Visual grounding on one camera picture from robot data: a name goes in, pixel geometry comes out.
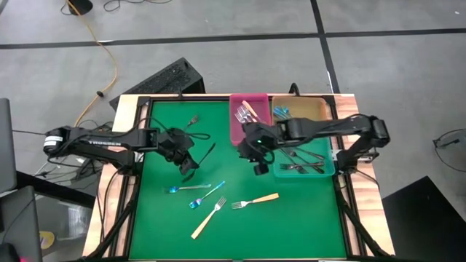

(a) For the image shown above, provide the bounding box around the yellow round sticker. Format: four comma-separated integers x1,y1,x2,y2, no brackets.
39,230,55,250

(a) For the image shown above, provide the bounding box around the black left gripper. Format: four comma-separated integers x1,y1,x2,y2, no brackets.
156,127,200,176

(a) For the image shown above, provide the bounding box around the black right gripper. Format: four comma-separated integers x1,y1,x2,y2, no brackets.
237,122,280,177

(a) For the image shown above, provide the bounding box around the large black box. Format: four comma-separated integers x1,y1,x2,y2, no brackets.
382,177,466,262

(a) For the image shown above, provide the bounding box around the green table mat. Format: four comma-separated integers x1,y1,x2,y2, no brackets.
129,100,347,259

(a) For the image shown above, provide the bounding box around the black table frame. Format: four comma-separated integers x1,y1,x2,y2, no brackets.
85,93,394,262

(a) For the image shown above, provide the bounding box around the pink plastic bin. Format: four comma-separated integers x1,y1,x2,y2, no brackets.
229,92,273,146

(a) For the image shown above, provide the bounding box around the yellow floor cable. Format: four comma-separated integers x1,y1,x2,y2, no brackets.
65,0,119,128

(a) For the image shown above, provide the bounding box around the black computer case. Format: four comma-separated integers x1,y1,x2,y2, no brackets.
108,57,207,110

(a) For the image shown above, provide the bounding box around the grey flat panel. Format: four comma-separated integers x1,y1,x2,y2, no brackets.
0,185,44,262
0,98,18,194

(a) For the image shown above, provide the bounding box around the black round stand base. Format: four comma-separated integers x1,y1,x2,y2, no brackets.
67,0,94,17

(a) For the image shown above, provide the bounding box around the small grey device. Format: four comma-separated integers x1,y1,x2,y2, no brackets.
432,136,458,149

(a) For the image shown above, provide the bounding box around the teal plastic bin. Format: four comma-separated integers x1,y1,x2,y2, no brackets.
272,136,336,179

